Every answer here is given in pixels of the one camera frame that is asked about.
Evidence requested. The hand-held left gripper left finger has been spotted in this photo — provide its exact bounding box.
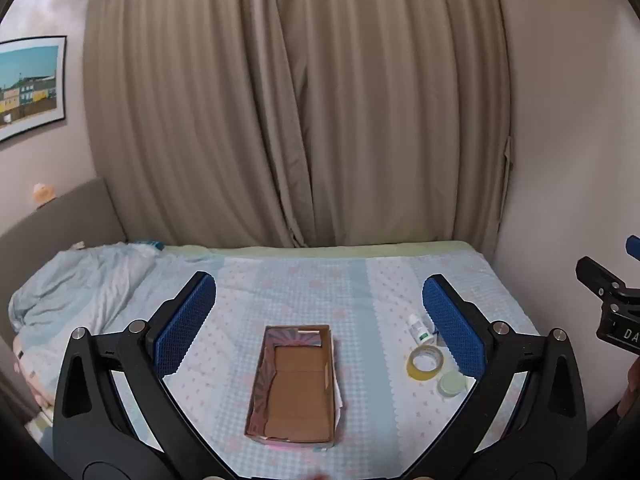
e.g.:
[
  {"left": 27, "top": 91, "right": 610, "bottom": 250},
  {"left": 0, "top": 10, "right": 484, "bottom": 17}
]
[{"left": 52, "top": 271, "right": 236, "bottom": 479}]

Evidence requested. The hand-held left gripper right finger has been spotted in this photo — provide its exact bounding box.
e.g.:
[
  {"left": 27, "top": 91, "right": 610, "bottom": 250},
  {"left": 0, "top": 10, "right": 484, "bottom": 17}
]
[{"left": 405, "top": 273, "right": 587, "bottom": 479}]

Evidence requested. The person's right hand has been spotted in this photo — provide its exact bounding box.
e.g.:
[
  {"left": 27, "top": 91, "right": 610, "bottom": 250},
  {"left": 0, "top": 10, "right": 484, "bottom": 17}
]
[{"left": 617, "top": 357, "right": 640, "bottom": 418}]

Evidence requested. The white dropper bottle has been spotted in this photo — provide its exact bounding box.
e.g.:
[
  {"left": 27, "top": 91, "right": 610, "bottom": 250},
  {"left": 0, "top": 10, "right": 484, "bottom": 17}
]
[{"left": 407, "top": 314, "right": 437, "bottom": 347}]

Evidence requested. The green jar with white lid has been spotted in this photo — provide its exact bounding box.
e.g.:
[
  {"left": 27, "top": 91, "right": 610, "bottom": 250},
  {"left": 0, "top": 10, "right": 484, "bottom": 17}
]
[{"left": 436, "top": 371, "right": 469, "bottom": 399}]

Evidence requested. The yellow tape roll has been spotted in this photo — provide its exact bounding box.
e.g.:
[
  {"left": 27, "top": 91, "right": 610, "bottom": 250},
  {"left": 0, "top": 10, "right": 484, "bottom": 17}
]
[{"left": 406, "top": 345, "right": 446, "bottom": 380}]

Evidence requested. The crumpled light blue blanket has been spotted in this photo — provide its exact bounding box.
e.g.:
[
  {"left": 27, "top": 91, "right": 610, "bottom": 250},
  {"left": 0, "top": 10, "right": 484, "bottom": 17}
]
[{"left": 7, "top": 241, "right": 168, "bottom": 343}]

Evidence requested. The printed cardboard box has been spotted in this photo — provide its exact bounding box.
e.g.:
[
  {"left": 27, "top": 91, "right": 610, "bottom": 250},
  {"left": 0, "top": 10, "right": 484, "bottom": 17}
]
[{"left": 244, "top": 324, "right": 343, "bottom": 449}]

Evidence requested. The checked floral bed sheet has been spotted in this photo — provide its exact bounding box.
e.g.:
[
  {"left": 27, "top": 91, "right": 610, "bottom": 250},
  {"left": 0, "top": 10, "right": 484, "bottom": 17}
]
[{"left": 10, "top": 240, "right": 546, "bottom": 480}]

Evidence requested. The grey padded headboard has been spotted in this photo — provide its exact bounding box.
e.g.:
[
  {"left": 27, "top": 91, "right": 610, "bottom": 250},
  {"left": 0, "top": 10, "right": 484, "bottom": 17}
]
[{"left": 0, "top": 176, "right": 128, "bottom": 333}]

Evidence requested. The pale pink pillow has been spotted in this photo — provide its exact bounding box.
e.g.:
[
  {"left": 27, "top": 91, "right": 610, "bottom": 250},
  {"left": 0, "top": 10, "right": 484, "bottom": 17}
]
[{"left": 11, "top": 332, "right": 56, "bottom": 411}]

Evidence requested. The beige curtain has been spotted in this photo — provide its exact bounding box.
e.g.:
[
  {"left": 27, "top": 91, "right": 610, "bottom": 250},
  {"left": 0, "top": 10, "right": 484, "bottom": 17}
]
[{"left": 82, "top": 0, "right": 516, "bottom": 251}]

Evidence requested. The framed wall poster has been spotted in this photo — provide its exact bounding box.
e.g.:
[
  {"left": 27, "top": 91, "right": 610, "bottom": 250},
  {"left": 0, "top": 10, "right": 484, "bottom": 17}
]
[{"left": 0, "top": 35, "right": 68, "bottom": 143}]

